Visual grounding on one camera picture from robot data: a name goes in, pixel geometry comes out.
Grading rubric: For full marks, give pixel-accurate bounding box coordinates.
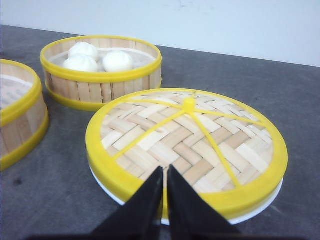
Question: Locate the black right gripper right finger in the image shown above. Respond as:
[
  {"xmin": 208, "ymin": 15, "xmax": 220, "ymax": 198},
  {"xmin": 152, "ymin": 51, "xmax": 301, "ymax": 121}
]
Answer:
[{"xmin": 167, "ymin": 165, "xmax": 243, "ymax": 240}]

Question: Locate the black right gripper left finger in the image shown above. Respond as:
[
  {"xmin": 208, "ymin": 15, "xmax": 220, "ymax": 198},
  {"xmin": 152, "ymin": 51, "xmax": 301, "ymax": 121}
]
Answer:
[{"xmin": 90, "ymin": 167, "xmax": 163, "ymax": 240}]

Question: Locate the woven bamboo steamer lid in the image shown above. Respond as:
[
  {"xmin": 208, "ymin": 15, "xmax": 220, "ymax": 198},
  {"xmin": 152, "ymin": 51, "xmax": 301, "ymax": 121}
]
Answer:
[{"xmin": 85, "ymin": 88, "xmax": 288, "ymax": 219}]

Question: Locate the bamboo steamer basket dark slat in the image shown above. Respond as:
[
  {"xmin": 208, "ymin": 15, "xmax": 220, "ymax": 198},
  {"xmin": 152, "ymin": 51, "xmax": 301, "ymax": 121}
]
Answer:
[{"xmin": 40, "ymin": 35, "xmax": 162, "ymax": 111}]

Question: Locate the white plate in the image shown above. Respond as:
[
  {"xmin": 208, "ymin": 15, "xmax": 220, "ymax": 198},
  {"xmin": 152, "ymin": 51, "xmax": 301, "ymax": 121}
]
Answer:
[{"xmin": 90, "ymin": 168, "xmax": 284, "ymax": 225}]

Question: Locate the bamboo steamer basket orange slat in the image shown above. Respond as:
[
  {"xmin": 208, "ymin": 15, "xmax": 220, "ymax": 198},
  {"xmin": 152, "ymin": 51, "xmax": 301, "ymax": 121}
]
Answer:
[{"xmin": 0, "ymin": 59, "xmax": 49, "ymax": 171}]

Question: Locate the white steamed bun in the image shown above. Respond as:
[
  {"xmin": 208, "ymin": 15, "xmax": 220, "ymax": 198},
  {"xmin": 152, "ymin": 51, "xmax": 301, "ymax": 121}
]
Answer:
[
  {"xmin": 62, "ymin": 54, "xmax": 98, "ymax": 72},
  {"xmin": 102, "ymin": 50, "xmax": 134, "ymax": 72},
  {"xmin": 68, "ymin": 42, "xmax": 99, "ymax": 61}
]

